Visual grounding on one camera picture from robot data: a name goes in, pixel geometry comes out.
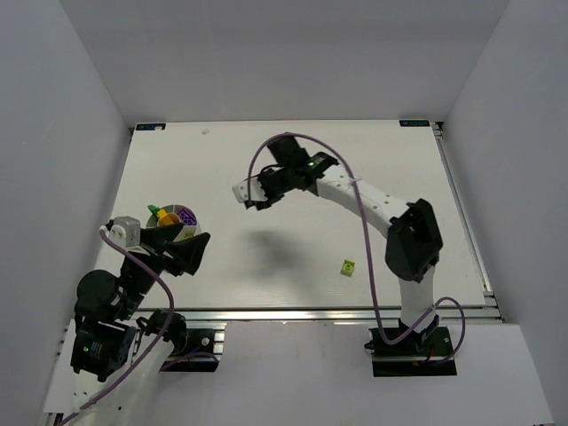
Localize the dark green lego stud piece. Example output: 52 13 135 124
147 204 161 218

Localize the purple lego brick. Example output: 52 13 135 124
177 208 197 226

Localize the lime lego brick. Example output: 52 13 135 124
340 259 355 277

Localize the orange long lego brick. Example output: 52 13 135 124
158 209 179 226

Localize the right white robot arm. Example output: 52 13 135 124
233 132 443 338

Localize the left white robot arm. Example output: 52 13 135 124
59 217 219 425

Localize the white divided round container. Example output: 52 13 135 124
146 204 201 242

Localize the left blue corner label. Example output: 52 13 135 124
135 122 166 131

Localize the blue corner label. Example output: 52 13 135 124
398 119 430 128
135 122 166 131

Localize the right blue corner label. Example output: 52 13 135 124
398 119 430 128

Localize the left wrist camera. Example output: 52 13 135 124
100 216 141 249

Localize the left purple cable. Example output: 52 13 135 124
55 224 218 426

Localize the aluminium front rail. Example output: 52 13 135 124
79 307 505 324

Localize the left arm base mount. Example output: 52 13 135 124
162 326 225 373

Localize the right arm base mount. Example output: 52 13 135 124
364 327 457 378

